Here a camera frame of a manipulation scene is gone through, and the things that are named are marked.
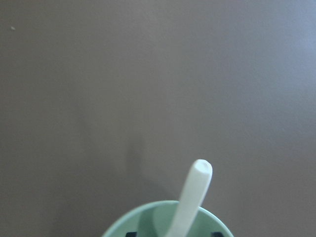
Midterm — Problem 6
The white ceramic spoon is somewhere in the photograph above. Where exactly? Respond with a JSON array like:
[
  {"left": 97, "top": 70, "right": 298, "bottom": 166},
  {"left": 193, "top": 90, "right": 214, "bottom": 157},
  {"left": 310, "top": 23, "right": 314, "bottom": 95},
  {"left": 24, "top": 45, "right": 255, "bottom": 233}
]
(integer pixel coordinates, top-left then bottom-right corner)
[{"left": 166, "top": 159, "right": 213, "bottom": 237}]

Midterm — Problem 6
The light green bowl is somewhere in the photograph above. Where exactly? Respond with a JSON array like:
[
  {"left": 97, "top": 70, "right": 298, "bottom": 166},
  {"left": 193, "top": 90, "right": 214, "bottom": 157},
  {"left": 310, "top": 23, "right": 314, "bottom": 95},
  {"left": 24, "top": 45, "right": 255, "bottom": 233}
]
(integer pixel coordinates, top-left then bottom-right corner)
[{"left": 103, "top": 200, "right": 233, "bottom": 237}]

